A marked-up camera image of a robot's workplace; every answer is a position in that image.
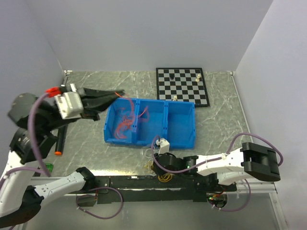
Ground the yellow cable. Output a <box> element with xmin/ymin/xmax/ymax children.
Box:
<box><xmin>143</xmin><ymin>161</ymin><xmax>174</xmax><ymax>183</ymax></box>

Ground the white cable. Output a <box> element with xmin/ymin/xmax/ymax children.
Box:
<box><xmin>142</xmin><ymin>148</ymin><xmax>159</xmax><ymax>168</ymax></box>

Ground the blue three-compartment plastic bin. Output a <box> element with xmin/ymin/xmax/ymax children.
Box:
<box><xmin>104</xmin><ymin>98</ymin><xmax>196</xmax><ymax>150</ymax></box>

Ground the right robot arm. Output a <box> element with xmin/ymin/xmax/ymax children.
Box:
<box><xmin>151</xmin><ymin>142</ymin><xmax>281</xmax><ymax>191</ymax></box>

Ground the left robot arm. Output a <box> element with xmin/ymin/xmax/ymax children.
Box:
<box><xmin>0</xmin><ymin>86</ymin><xmax>124</xmax><ymax>229</ymax></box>

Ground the orange-tipped marker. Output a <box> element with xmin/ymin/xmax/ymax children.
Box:
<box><xmin>54</xmin><ymin>125</ymin><xmax>68</xmax><ymax>156</ymax></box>

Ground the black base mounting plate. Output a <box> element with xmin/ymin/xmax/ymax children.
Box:
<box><xmin>92</xmin><ymin>175</ymin><xmax>237</xmax><ymax>204</ymax></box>

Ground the green translucent plastic piece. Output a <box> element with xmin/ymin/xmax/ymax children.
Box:
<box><xmin>45</xmin><ymin>163</ymin><xmax>54</xmax><ymax>173</ymax></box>

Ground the black chess pawn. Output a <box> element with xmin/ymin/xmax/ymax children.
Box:
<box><xmin>169</xmin><ymin>73</ymin><xmax>175</xmax><ymax>80</ymax></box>

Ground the black and white chessboard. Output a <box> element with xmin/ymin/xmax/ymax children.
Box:
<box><xmin>155</xmin><ymin>68</ymin><xmax>210</xmax><ymax>107</ymax></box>

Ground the white chess piece far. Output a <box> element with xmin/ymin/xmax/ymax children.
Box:
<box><xmin>195</xmin><ymin>73</ymin><xmax>201</xmax><ymax>82</ymax></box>

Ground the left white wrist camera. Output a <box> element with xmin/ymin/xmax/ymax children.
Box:
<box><xmin>54</xmin><ymin>92</ymin><xmax>83</xmax><ymax>119</ymax></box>

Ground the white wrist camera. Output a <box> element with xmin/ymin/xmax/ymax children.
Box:
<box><xmin>54</xmin><ymin>92</ymin><xmax>83</xmax><ymax>119</ymax></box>
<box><xmin>155</xmin><ymin>138</ymin><xmax>170</xmax><ymax>155</ymax></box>

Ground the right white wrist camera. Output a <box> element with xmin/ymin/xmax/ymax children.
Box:
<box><xmin>155</xmin><ymin>138</ymin><xmax>170</xmax><ymax>155</ymax></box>

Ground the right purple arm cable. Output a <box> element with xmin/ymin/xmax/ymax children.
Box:
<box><xmin>151</xmin><ymin>132</ymin><xmax>284</xmax><ymax>212</ymax></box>

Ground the aluminium rail frame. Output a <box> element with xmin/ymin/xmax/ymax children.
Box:
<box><xmin>21</xmin><ymin>177</ymin><xmax>278</xmax><ymax>197</ymax></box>

